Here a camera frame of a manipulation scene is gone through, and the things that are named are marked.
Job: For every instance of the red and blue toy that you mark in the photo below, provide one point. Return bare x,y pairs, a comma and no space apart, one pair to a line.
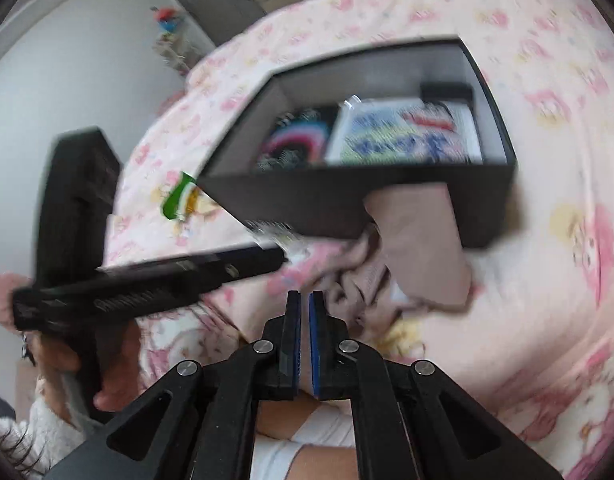
166,19

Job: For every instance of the green white small packet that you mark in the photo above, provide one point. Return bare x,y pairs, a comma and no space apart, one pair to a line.
177,200

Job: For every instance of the pink printed blanket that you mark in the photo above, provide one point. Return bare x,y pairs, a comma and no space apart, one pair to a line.
537,310

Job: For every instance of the brown cloth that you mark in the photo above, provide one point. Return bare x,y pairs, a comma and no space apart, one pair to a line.
417,250

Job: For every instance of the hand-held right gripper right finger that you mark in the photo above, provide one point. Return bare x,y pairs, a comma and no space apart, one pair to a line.
315,340

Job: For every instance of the person's leg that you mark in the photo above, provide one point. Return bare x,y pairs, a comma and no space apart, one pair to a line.
307,450

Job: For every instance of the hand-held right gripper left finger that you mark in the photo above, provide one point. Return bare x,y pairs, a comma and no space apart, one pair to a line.
289,340

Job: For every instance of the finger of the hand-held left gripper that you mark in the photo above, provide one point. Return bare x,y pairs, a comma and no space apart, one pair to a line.
197,272

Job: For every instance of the black cardboard container box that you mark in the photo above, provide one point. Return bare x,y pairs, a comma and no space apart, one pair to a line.
337,200

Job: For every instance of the silver wrapper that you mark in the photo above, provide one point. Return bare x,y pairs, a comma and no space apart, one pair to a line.
279,237

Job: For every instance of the person's left hand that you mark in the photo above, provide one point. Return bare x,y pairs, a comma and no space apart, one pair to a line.
57,355

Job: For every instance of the person's left forearm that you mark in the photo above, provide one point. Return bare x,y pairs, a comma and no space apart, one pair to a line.
42,440

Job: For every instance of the white packet with blue print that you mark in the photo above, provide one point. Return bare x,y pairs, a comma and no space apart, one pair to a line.
402,140

